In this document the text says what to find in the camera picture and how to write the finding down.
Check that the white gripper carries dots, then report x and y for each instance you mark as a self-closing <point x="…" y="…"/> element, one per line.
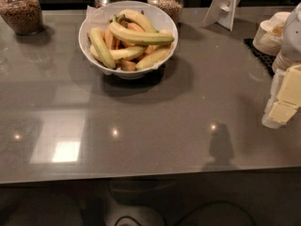
<point x="292" y="40"/>

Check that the green-yellow banana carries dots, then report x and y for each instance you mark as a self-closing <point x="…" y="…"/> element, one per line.
<point x="138" y="37"/>

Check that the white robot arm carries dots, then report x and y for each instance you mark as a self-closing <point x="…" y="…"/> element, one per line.
<point x="290" y="43"/>

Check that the right front yellow banana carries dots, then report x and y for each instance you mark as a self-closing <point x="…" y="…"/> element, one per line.
<point x="156" y="56"/>

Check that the yellow banana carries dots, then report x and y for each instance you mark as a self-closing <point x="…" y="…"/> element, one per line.
<point x="128" y="53"/>
<point x="96" y="37"/>
<point x="137" y="17"/>
<point x="156" y="56"/>

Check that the lower middle yellow banana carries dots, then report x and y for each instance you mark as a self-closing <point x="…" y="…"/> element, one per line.
<point x="128" y="53"/>

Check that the back yellow banana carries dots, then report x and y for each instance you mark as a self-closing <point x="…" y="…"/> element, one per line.
<point x="137" y="17"/>

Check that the left yellow banana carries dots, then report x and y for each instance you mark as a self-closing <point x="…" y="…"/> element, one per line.
<point x="96" y="37"/>

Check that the white bowl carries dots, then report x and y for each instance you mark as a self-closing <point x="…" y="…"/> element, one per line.
<point x="161" y="21"/>

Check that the white paper liner in bowl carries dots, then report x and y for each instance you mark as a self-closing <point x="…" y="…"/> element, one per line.
<point x="96" y="15"/>

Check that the stack of white paper bowls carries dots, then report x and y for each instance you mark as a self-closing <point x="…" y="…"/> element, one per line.
<point x="267" y="39"/>

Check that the white folded card stand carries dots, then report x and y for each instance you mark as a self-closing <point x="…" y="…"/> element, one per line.
<point x="221" y="12"/>

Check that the right glass jar of grains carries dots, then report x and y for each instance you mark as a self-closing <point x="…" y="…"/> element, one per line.
<point x="173" y="8"/>

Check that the glass jar of grains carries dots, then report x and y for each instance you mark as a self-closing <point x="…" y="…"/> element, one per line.
<point x="24" y="17"/>
<point x="173" y="8"/>

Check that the left glass jar of grains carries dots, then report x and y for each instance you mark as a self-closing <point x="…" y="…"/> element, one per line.
<point x="24" y="17"/>

